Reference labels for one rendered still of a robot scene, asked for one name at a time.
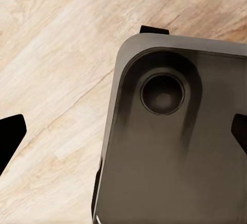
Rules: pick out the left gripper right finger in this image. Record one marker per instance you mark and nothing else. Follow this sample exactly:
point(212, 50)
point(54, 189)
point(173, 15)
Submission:
point(239, 130)

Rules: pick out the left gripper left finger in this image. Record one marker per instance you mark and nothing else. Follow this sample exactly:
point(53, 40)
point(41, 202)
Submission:
point(12, 131)

